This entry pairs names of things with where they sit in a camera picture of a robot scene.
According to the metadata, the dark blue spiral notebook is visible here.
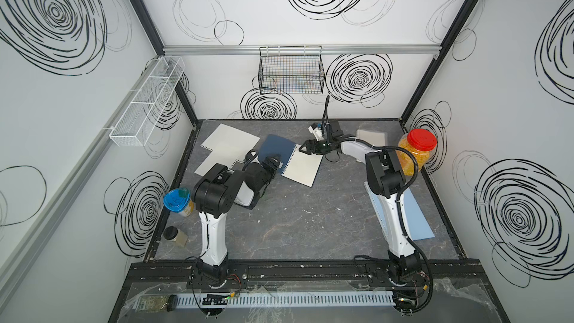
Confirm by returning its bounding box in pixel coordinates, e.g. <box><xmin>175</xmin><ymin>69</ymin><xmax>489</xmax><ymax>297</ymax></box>
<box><xmin>258</xmin><ymin>135</ymin><xmax>323</xmax><ymax>187</ymax></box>

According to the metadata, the blue lid snack cup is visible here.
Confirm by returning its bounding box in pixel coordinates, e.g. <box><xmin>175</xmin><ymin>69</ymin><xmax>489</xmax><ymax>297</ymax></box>
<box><xmin>163</xmin><ymin>188</ymin><xmax>194</xmax><ymax>217</ymax></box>

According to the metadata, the left black frame post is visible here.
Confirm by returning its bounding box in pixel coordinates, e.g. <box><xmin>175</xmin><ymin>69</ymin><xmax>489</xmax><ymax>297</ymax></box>
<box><xmin>129</xmin><ymin>0</ymin><xmax>199</xmax><ymax>128</ymax></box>

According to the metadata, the black corner frame post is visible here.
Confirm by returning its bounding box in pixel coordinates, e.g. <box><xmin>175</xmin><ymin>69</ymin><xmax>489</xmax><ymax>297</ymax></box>
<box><xmin>399</xmin><ymin>0</ymin><xmax>479</xmax><ymax>124</ymax></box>

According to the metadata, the white slotted cable duct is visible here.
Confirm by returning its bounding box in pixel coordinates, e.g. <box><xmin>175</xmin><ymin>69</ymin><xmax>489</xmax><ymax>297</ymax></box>
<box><xmin>175</xmin><ymin>291</ymin><xmax>396</xmax><ymax>309</ymax></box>

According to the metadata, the torn lined paper page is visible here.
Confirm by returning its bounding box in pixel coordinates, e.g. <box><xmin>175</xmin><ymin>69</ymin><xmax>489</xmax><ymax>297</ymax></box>
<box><xmin>201</xmin><ymin>124</ymin><xmax>260</xmax><ymax>162</ymax></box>

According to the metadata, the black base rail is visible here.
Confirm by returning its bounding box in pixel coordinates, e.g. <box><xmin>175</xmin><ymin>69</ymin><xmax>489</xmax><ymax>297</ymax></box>
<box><xmin>127</xmin><ymin>259</ymin><xmax>487</xmax><ymax>289</ymax></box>

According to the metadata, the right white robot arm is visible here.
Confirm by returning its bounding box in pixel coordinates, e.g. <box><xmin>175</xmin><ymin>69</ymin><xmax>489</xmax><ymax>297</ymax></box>
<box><xmin>299</xmin><ymin>120</ymin><xmax>422</xmax><ymax>284</ymax></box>

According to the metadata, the light blue spiral notebook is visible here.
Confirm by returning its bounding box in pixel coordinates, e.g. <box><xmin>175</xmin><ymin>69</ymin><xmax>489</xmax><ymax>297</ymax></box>
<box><xmin>364</xmin><ymin>182</ymin><xmax>435</xmax><ymax>241</ymax></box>

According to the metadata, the black wire basket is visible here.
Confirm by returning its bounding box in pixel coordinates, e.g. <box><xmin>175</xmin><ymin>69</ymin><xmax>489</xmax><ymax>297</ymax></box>
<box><xmin>257</xmin><ymin>54</ymin><xmax>326</xmax><ymax>94</ymax></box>

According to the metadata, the aluminium wall rail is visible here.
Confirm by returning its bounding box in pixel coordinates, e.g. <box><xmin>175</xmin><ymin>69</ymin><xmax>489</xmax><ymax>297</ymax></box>
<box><xmin>163</xmin><ymin>44</ymin><xmax>442</xmax><ymax>56</ymax></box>

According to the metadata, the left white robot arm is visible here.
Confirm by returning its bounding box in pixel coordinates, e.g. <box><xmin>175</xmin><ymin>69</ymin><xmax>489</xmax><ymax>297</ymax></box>
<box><xmin>191</xmin><ymin>154</ymin><xmax>283</xmax><ymax>285</ymax></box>

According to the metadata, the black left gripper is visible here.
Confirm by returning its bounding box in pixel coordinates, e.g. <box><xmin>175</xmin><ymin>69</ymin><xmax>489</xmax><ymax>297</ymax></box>
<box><xmin>254</xmin><ymin>154</ymin><xmax>280</xmax><ymax>194</ymax></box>

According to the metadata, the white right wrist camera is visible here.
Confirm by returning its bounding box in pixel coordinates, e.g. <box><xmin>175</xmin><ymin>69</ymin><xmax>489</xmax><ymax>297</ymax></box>
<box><xmin>309</xmin><ymin>123</ymin><xmax>325</xmax><ymax>141</ymax></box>

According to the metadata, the white mesh wall shelf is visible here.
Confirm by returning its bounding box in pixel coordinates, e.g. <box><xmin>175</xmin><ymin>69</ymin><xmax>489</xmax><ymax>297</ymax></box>
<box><xmin>109</xmin><ymin>56</ymin><xmax>185</xmax><ymax>147</ymax></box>

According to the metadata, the frosted cover white notebook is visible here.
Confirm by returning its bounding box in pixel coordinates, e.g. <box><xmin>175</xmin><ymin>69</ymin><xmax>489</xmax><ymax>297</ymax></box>
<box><xmin>357</xmin><ymin>129</ymin><xmax>388</xmax><ymax>147</ymax></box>

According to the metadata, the small black cap bottle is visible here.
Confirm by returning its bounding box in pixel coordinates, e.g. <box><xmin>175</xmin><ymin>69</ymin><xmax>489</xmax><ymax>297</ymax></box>
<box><xmin>162</xmin><ymin>226</ymin><xmax>188</xmax><ymax>248</ymax></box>

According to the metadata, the cornflakes jar with red lid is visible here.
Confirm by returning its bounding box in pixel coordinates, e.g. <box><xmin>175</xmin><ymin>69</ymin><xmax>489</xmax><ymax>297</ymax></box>
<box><xmin>397</xmin><ymin>129</ymin><xmax>438</xmax><ymax>176</ymax></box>

